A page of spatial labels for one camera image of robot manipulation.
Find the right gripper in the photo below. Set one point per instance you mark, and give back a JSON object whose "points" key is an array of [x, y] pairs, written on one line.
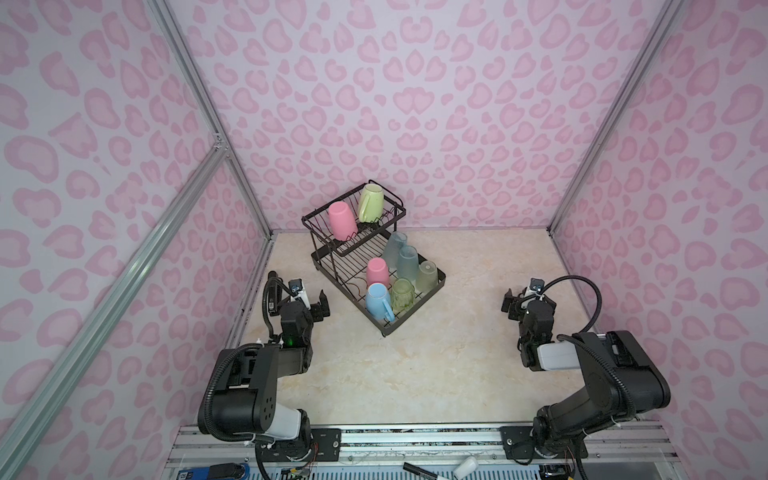
{"points": [[508, 302]]}

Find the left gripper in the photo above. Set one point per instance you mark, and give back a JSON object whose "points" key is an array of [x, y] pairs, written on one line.
{"points": [[316, 313]]}

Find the blue mug white inside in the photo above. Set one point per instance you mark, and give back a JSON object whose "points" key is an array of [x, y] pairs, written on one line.
{"points": [[378, 303]]}

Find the pink cup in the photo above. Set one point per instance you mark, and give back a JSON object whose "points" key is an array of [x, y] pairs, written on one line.
{"points": [[377, 271], [343, 224]]}

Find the green transparent cup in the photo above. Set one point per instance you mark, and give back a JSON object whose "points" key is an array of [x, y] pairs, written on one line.
{"points": [[402, 295]]}

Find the teal frosted tumbler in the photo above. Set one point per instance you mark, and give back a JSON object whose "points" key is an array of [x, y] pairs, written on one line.
{"points": [[407, 265], [395, 243]]}

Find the light green mug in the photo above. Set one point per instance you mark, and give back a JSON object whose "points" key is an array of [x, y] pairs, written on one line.
{"points": [[371, 203]]}

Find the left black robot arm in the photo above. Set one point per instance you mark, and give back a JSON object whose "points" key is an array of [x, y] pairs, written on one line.
{"points": [[240, 400]]}

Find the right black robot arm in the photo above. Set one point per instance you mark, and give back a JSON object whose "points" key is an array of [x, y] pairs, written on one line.
{"points": [[620, 379]]}

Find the black stapler left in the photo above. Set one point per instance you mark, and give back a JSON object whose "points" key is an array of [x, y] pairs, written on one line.
{"points": [[274, 293]]}

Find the white small bottle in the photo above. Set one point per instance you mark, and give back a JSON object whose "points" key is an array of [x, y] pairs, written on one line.
{"points": [[468, 466]]}

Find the blue black tool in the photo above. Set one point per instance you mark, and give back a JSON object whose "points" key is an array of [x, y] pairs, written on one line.
{"points": [[224, 471]]}

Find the black marker pen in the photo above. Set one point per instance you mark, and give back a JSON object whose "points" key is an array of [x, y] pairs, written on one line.
{"points": [[420, 472]]}

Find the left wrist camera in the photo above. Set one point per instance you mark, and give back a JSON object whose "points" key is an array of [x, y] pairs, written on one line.
{"points": [[298, 291]]}

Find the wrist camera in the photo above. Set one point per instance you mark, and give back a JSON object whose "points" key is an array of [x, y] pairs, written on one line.
{"points": [[298, 291], [532, 291]]}

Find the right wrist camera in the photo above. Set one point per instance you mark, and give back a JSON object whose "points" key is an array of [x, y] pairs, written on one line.
{"points": [[532, 291]]}

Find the black wire dish rack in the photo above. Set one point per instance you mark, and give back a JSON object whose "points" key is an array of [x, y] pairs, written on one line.
{"points": [[345, 262]]}

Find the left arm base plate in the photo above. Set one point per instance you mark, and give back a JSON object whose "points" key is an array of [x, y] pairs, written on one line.
{"points": [[317, 445]]}

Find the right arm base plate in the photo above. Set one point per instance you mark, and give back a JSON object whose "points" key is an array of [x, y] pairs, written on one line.
{"points": [[518, 445]]}

